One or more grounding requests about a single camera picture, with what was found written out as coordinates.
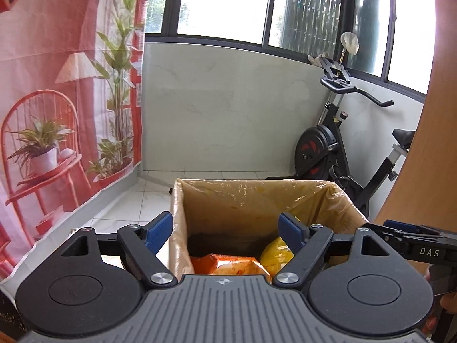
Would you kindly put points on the orange snack bag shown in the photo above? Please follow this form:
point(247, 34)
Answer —
point(214, 264)

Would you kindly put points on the cardboard box with plastic liner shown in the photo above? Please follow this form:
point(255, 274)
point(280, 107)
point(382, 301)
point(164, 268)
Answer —
point(240, 217)

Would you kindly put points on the wooden door panel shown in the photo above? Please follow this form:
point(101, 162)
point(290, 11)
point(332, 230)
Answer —
point(425, 191)

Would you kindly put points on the person's right hand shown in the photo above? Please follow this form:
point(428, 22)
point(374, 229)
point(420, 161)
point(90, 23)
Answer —
point(441, 324)

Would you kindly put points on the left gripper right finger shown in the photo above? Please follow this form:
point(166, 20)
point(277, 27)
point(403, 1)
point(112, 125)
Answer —
point(310, 246)

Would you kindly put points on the black framed window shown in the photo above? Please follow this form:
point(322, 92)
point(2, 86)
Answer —
point(387, 42)

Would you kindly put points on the pink printed backdrop cloth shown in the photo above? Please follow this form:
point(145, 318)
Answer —
point(71, 73)

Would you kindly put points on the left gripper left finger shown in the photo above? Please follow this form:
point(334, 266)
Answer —
point(137, 247)

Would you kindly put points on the yellow snack bag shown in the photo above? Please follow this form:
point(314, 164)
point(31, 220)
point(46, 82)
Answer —
point(282, 249)

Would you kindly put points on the black exercise bike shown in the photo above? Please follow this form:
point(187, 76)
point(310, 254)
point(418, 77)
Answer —
point(320, 153)

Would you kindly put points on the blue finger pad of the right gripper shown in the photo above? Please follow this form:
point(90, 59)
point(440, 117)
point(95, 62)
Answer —
point(402, 226)

